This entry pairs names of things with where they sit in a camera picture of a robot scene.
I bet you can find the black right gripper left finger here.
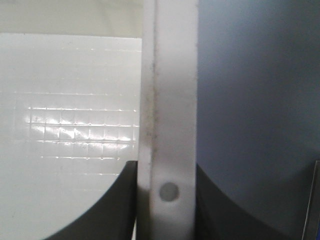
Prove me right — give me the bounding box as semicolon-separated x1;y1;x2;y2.
47;161;138;240

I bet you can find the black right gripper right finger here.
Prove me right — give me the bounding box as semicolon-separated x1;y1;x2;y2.
195;164;295;240

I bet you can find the white Totelife plastic bin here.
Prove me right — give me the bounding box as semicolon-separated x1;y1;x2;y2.
0;0;199;240

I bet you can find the steel shelf front rail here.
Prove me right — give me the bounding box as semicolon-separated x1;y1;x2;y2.
302;160;320;240

